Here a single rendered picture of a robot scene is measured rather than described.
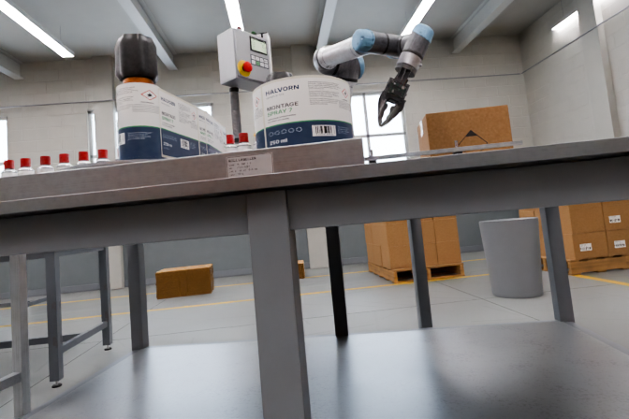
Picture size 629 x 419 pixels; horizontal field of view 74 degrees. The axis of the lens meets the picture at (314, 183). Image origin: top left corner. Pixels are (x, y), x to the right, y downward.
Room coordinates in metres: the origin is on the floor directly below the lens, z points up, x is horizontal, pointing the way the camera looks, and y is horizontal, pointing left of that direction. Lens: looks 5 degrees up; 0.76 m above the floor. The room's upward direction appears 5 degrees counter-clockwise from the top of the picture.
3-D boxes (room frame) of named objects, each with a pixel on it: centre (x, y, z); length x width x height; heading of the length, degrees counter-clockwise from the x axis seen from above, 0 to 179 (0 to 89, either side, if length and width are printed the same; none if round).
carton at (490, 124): (1.66, -0.60, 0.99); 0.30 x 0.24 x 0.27; 84
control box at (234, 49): (1.54, 0.22, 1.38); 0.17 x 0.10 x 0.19; 139
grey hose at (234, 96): (1.56, 0.27, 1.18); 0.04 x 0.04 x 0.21
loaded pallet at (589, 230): (4.64, -2.96, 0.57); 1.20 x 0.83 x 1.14; 97
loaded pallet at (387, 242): (5.28, -1.09, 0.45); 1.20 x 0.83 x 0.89; 7
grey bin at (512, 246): (3.57, -1.59, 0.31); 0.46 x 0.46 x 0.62
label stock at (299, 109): (0.85, 0.01, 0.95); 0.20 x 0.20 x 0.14
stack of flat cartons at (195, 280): (5.39, 1.73, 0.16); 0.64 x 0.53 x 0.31; 99
